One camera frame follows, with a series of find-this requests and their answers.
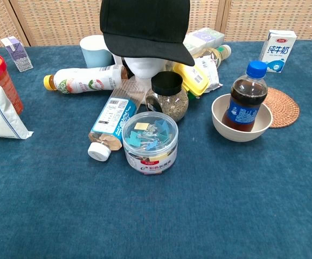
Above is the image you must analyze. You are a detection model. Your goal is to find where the black baseball cap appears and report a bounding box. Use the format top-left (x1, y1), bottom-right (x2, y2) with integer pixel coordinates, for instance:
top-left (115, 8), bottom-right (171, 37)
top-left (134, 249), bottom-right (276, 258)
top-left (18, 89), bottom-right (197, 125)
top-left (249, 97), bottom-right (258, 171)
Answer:
top-left (99, 0), bottom-right (196, 67)

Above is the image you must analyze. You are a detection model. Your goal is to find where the white foam mannequin head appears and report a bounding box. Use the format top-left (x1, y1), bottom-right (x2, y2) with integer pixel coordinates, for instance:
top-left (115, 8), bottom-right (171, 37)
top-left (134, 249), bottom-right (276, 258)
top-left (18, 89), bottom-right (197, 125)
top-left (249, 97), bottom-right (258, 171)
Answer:
top-left (112, 53), bottom-right (170, 105)

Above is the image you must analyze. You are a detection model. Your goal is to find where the cola bottle blue cap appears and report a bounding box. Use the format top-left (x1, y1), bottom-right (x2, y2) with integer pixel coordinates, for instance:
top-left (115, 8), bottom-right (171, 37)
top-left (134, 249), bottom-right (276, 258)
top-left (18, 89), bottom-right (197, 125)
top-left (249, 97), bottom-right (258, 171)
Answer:
top-left (221, 60), bottom-right (269, 133)

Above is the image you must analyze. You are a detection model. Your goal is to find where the clear tub of binder clips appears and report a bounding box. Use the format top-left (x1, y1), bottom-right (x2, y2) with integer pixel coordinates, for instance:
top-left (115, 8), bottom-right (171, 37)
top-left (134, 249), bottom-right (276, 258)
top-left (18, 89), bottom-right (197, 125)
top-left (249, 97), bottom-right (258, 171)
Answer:
top-left (122, 111), bottom-right (179, 176)

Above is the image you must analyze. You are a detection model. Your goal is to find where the glass jar black lid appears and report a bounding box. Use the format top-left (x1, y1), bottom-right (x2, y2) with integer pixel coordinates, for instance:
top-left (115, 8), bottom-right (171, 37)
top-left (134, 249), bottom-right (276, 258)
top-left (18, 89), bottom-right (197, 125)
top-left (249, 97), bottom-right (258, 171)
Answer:
top-left (144, 71), bottom-right (189, 122)

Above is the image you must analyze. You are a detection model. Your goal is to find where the clear bottle blue label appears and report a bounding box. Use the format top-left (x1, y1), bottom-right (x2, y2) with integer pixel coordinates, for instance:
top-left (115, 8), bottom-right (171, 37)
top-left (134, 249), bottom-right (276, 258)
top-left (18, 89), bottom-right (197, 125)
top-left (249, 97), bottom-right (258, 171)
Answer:
top-left (87, 79), bottom-right (145, 162)

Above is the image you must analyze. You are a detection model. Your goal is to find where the yellow lidded container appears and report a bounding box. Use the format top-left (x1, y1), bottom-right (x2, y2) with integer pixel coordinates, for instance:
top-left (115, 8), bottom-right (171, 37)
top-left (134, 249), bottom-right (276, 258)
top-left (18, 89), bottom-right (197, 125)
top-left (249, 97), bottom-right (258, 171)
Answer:
top-left (171, 62), bottom-right (210, 97)

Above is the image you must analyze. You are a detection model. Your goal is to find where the beige bowl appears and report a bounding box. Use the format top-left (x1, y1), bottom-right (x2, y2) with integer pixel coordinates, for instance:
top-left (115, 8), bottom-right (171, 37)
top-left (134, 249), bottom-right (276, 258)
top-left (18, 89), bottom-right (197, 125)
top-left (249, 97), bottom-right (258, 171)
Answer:
top-left (211, 93), bottom-right (274, 142)

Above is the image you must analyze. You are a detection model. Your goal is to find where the white snack packet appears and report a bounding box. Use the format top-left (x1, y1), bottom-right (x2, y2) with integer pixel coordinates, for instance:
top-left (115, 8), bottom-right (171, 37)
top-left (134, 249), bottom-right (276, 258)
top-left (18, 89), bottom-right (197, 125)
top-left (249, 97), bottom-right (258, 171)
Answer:
top-left (193, 55), bottom-right (223, 94)

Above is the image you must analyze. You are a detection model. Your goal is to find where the blue tablecloth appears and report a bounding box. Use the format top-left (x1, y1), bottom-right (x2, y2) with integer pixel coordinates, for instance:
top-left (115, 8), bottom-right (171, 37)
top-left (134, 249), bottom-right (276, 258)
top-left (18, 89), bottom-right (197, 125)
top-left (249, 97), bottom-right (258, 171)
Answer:
top-left (0, 39), bottom-right (312, 259)

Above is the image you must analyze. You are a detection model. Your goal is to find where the white drink bottle yellow cap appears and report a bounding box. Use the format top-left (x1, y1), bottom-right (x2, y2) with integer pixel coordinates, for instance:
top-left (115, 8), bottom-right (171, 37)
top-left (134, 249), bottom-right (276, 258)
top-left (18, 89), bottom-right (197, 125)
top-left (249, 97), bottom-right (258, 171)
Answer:
top-left (43, 64), bottom-right (129, 95)

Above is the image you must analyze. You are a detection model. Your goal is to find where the light blue mug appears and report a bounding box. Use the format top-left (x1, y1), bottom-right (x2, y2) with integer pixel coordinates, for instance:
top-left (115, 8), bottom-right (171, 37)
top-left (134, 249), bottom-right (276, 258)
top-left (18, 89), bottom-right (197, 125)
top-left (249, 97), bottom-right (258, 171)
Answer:
top-left (79, 35), bottom-right (116, 69)

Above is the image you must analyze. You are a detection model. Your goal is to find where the purple green white carton pack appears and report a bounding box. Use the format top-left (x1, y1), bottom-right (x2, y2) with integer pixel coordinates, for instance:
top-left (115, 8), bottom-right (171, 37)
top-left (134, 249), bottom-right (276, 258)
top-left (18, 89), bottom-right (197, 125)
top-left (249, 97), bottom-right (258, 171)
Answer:
top-left (183, 27), bottom-right (226, 54)

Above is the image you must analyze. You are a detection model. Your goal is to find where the woven rattan coaster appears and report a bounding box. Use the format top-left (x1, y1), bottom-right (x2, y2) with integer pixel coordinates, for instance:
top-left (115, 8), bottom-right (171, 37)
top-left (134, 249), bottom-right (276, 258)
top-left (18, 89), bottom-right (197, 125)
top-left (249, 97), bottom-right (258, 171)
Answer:
top-left (262, 86), bottom-right (300, 129)

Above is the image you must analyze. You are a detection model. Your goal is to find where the white blue milk carton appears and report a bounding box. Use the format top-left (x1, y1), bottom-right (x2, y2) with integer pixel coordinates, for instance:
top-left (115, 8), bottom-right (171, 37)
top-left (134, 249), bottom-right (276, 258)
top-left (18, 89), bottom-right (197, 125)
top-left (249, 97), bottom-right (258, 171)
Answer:
top-left (258, 29), bottom-right (298, 73)

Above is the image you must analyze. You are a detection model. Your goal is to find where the woven rattan folding screen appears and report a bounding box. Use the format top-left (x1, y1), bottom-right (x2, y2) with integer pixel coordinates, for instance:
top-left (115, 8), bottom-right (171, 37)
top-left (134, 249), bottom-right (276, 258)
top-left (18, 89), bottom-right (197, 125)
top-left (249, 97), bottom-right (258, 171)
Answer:
top-left (0, 0), bottom-right (312, 48)

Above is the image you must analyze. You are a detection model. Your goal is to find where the red orange canister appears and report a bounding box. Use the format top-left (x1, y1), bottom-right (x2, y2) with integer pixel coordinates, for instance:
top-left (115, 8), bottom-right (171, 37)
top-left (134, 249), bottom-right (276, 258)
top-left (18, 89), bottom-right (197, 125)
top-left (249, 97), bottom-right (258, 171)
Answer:
top-left (0, 53), bottom-right (24, 116)

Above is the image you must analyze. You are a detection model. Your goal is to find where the small purple drink carton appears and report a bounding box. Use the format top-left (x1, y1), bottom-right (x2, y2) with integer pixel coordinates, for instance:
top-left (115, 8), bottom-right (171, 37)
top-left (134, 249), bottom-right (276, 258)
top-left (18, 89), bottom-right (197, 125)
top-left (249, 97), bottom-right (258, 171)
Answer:
top-left (0, 36), bottom-right (34, 73)

